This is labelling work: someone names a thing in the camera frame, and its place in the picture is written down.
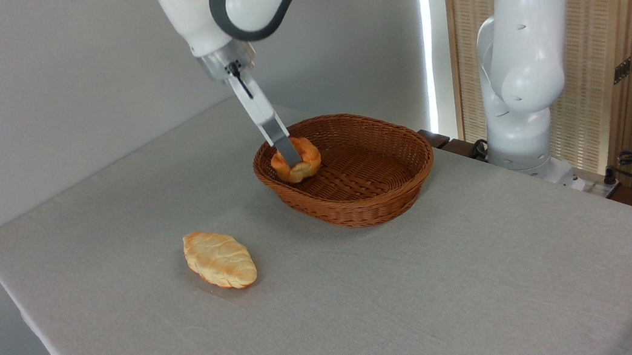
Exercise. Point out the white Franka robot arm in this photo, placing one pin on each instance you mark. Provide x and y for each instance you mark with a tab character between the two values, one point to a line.
521	22

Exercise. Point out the brown wicker basket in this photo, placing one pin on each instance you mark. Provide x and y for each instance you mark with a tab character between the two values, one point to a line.
369	207

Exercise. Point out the dark metal screen hinge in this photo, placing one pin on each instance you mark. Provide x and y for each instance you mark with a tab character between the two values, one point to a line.
631	64

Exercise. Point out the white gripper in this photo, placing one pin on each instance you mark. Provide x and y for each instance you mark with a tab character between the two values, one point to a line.
258	109

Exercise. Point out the round orange bread roll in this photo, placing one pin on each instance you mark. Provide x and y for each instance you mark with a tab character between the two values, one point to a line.
308	157

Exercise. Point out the grey tablecloth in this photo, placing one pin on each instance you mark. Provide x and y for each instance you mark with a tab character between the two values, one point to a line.
431	309

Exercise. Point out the dark brown wooden bench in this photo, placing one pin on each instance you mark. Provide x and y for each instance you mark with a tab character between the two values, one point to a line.
439	140

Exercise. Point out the oval pale bread loaf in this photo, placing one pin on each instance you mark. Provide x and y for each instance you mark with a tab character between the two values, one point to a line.
220	260

